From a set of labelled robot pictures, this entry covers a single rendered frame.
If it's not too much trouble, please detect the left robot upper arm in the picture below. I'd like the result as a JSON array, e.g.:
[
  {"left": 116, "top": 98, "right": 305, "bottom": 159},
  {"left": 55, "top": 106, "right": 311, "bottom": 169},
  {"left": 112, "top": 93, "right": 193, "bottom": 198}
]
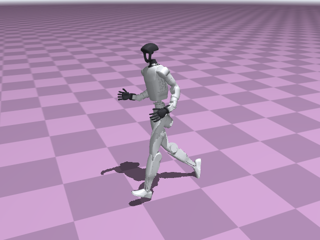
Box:
[{"left": 156, "top": 66, "right": 179, "bottom": 94}]

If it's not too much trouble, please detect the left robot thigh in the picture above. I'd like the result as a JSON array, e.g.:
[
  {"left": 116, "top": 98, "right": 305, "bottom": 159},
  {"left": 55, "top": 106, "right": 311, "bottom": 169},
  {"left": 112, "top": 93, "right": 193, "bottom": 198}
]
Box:
[{"left": 149, "top": 114, "right": 173, "bottom": 160}]

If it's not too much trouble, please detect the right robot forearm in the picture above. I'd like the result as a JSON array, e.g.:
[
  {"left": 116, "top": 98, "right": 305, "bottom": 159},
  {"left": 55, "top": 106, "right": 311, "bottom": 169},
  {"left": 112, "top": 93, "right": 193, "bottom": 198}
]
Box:
[{"left": 132, "top": 90, "right": 149, "bottom": 101}]

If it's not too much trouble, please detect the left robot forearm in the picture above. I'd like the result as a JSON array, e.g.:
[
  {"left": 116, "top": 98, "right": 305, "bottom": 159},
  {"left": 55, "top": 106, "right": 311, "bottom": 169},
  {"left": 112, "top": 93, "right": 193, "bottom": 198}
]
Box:
[{"left": 167, "top": 86, "right": 181, "bottom": 112}]

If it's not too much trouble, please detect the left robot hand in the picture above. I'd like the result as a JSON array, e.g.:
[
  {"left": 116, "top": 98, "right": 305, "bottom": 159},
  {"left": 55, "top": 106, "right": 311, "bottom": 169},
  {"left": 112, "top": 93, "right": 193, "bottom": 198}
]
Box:
[{"left": 149, "top": 105, "right": 170, "bottom": 123}]

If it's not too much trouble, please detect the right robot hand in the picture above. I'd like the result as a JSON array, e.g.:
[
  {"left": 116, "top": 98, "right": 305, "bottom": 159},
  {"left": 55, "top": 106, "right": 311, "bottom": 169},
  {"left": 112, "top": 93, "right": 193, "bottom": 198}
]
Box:
[{"left": 117, "top": 88, "right": 136, "bottom": 101}]

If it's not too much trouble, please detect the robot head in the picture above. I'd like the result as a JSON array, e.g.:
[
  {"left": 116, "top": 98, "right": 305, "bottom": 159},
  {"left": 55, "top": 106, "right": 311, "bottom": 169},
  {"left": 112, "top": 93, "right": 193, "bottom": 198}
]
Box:
[{"left": 141, "top": 43, "right": 160, "bottom": 68}]

